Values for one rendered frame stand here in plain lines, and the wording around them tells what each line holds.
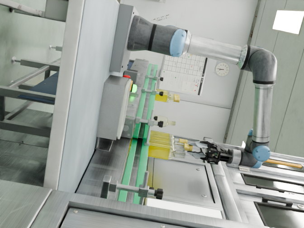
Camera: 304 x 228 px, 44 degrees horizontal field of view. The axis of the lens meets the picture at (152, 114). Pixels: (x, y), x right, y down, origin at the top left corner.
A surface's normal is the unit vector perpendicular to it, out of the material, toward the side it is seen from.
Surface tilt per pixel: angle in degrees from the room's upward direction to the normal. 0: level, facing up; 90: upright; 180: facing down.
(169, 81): 90
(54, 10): 90
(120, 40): 90
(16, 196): 90
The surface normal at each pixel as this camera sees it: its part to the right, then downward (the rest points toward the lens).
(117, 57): -0.01, 0.16
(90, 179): 0.18, -0.94
